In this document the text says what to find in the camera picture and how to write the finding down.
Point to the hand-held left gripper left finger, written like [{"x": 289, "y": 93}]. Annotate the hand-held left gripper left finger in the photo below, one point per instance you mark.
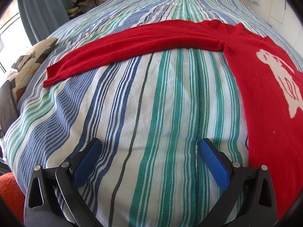
[{"x": 86, "y": 163}]

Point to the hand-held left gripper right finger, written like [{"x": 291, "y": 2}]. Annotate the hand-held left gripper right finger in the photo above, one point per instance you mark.
[{"x": 214, "y": 166}]

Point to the red sweater with white print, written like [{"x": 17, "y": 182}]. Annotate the red sweater with white print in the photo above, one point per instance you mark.
[{"x": 260, "y": 99}]

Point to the orange fuzzy cushion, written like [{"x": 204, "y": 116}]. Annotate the orange fuzzy cushion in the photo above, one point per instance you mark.
[{"x": 11, "y": 194}]

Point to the striped bed blanket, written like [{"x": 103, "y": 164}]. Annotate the striped bed blanket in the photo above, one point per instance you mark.
[{"x": 153, "y": 99}]

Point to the geometric patterned pillow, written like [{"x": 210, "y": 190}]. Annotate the geometric patterned pillow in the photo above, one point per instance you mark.
[{"x": 32, "y": 62}]

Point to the window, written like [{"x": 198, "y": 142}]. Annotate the window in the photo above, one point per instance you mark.
[{"x": 11, "y": 40}]

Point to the grey-blue curtain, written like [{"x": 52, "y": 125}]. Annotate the grey-blue curtain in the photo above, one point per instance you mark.
[{"x": 42, "y": 14}]

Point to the white cabinet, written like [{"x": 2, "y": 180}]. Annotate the white cabinet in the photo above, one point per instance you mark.
[{"x": 279, "y": 13}]

